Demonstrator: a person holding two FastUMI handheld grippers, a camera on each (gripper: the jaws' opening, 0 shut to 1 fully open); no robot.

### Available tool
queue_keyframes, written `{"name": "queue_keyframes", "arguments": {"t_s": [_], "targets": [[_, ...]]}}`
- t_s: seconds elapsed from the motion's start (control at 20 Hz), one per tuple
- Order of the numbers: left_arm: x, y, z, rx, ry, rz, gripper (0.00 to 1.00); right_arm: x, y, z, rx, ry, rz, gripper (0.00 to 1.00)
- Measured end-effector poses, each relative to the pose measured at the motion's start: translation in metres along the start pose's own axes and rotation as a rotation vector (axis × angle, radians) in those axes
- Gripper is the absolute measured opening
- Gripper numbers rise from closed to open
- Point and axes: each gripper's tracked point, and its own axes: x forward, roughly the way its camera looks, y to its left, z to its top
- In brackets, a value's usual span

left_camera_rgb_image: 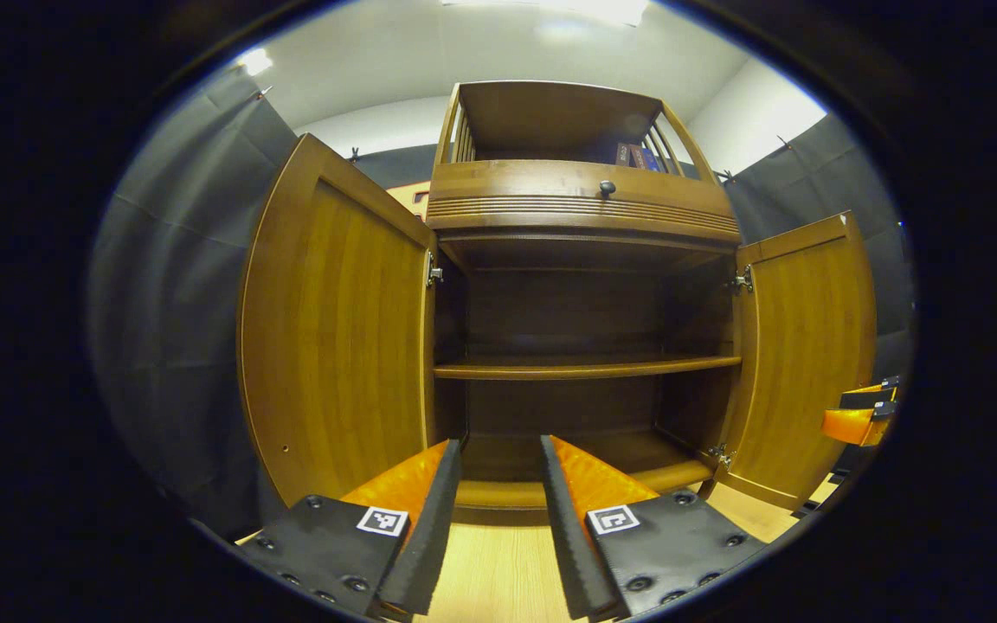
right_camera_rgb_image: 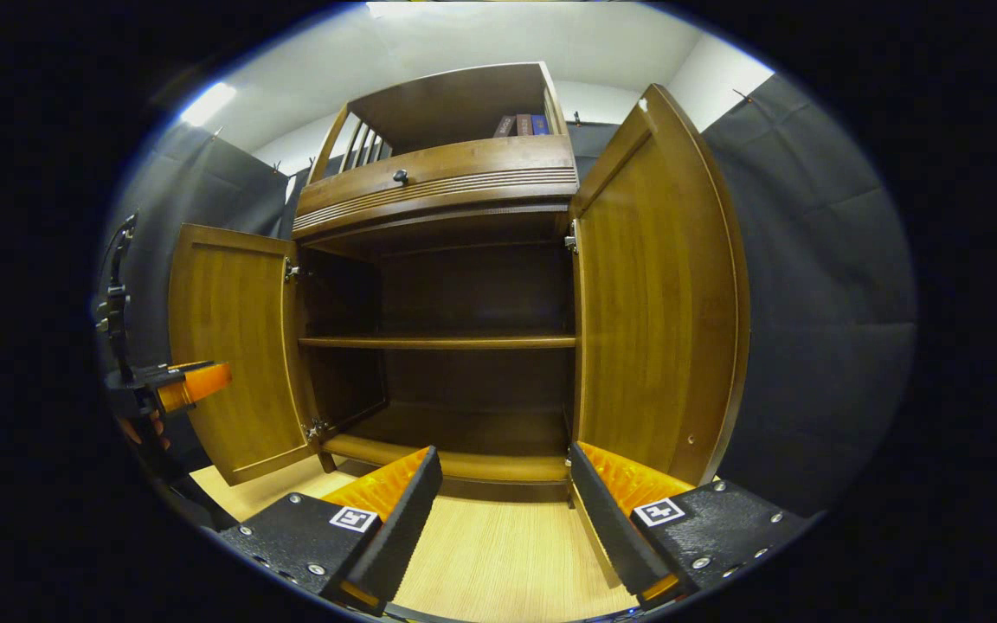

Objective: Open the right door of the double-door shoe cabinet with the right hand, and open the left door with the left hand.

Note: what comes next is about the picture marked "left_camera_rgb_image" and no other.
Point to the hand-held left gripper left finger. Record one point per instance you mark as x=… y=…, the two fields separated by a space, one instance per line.
x=429 y=545

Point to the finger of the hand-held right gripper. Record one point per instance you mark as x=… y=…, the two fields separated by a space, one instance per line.
x=866 y=398
x=849 y=426

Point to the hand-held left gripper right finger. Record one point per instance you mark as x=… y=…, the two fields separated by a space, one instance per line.
x=568 y=545

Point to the wooden shoe cabinet door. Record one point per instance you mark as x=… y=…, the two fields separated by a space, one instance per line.
x=343 y=329
x=801 y=346

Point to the wooden inner shelf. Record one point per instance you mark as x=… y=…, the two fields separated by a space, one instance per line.
x=585 y=368

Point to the blue hardcover book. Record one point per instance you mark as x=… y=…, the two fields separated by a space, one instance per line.
x=652 y=161

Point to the dark brown hardcover book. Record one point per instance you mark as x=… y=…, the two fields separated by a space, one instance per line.
x=622 y=155

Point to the black backdrop cloth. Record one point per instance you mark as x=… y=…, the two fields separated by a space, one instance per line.
x=170 y=303

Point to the wooden drawer with black knob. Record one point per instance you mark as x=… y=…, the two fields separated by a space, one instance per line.
x=507 y=182

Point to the rectangular ceiling light panel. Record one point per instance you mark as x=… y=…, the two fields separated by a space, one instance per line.
x=550 y=9
x=255 y=62

